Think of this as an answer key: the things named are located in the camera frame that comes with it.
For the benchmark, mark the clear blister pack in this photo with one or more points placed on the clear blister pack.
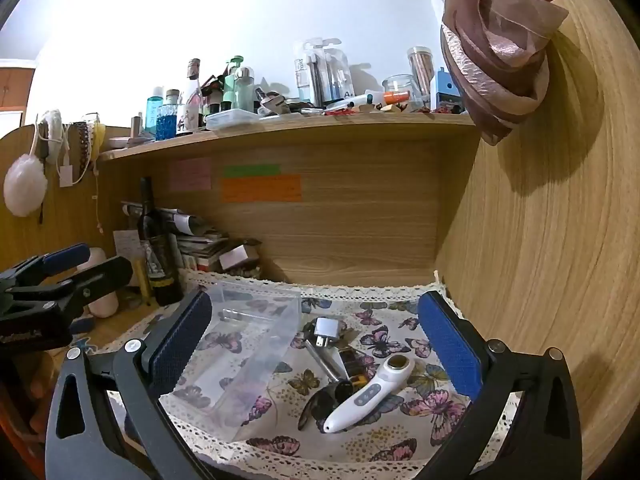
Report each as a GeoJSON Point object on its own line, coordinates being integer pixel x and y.
{"type": "Point", "coordinates": [320, 75]}

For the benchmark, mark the dark wine bottle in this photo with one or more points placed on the dark wine bottle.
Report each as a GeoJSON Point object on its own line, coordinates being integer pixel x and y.
{"type": "Point", "coordinates": [160, 270]}

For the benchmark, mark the small amber box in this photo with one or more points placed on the small amber box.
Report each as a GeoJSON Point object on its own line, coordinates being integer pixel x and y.
{"type": "Point", "coordinates": [352, 365]}

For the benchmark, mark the red cloth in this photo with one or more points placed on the red cloth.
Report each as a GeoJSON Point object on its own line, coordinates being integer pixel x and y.
{"type": "Point", "coordinates": [15, 440]}

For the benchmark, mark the green sticky note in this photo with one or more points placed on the green sticky note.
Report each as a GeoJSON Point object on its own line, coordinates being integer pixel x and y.
{"type": "Point", "coordinates": [252, 170]}

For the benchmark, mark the mauve scarf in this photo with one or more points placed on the mauve scarf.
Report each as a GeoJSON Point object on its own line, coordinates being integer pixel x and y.
{"type": "Point", "coordinates": [485, 60]}

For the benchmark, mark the white handwritten note paper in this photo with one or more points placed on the white handwritten note paper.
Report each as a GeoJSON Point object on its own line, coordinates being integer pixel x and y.
{"type": "Point", "coordinates": [125, 245]}

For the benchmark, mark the yellow pencil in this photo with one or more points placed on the yellow pencil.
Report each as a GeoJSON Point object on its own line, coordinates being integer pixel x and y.
{"type": "Point", "coordinates": [141, 280]}

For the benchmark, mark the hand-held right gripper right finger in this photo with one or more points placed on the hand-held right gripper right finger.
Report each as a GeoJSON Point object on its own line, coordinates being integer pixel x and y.
{"type": "Point", "coordinates": [450, 345]}

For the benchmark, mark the teal bottle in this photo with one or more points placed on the teal bottle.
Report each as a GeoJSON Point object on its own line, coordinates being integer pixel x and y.
{"type": "Point", "coordinates": [154, 110]}

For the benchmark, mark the pink sticky note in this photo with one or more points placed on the pink sticky note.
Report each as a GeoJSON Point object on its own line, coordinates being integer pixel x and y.
{"type": "Point", "coordinates": [190, 174]}

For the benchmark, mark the metal tube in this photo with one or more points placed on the metal tube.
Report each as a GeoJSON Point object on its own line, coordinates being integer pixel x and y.
{"type": "Point", "coordinates": [325, 360]}

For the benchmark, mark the blue liquid bottle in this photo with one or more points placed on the blue liquid bottle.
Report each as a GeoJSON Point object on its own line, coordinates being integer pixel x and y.
{"type": "Point", "coordinates": [167, 122]}

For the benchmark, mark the butterfly print lace tablecloth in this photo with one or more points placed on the butterfly print lace tablecloth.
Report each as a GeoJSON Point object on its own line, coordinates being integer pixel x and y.
{"type": "Point", "coordinates": [390, 440]}

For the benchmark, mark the orange sticky note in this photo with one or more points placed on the orange sticky note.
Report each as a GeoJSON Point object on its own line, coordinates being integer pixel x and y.
{"type": "Point", "coordinates": [260, 189]}

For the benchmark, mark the clear lidded plastic container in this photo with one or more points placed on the clear lidded plastic container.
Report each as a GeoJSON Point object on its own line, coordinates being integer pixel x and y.
{"type": "Point", "coordinates": [232, 119]}

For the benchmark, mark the green bottle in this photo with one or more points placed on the green bottle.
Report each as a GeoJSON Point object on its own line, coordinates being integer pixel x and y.
{"type": "Point", "coordinates": [232, 85]}

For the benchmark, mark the wooden desk hutch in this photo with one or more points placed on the wooden desk hutch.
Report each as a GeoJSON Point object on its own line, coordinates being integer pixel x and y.
{"type": "Point", "coordinates": [350, 230]}

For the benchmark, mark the round black metal strainer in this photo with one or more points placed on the round black metal strainer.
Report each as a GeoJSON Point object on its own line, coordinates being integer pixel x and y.
{"type": "Point", "coordinates": [327, 402]}

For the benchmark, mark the clear plastic box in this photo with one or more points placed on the clear plastic box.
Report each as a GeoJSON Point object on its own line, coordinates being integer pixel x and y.
{"type": "Point", "coordinates": [250, 360]}

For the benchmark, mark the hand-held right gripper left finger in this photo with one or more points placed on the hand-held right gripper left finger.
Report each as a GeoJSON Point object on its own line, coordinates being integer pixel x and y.
{"type": "Point", "coordinates": [180, 340]}

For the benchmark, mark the white cylindrical bottle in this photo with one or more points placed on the white cylindrical bottle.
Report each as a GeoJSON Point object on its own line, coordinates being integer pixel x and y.
{"type": "Point", "coordinates": [105, 297]}

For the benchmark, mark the small white cardboard box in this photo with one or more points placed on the small white cardboard box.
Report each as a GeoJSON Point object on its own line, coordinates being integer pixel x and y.
{"type": "Point", "coordinates": [235, 257]}

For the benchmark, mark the short glass jar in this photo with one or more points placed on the short glass jar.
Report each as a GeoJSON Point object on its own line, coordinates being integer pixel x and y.
{"type": "Point", "coordinates": [399, 90]}

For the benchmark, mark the tall jar of pencils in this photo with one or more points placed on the tall jar of pencils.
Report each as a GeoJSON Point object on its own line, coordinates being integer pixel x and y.
{"type": "Point", "coordinates": [420, 72]}

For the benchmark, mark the white patterned bottle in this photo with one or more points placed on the white patterned bottle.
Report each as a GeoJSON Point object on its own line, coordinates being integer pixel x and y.
{"type": "Point", "coordinates": [190, 105]}

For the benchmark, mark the stack of books and papers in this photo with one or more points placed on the stack of books and papers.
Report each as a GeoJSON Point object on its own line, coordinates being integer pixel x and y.
{"type": "Point", "coordinates": [200, 245]}

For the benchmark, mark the white handheld facial device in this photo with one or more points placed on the white handheld facial device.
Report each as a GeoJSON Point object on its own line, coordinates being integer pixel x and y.
{"type": "Point", "coordinates": [365, 395]}

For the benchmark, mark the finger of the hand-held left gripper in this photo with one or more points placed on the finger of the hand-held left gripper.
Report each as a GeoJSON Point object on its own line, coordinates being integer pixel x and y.
{"type": "Point", "coordinates": [65, 257]}
{"type": "Point", "coordinates": [102, 272]}

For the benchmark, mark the white charger adapter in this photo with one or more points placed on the white charger adapter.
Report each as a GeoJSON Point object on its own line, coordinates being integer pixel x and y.
{"type": "Point", "coordinates": [327, 330]}

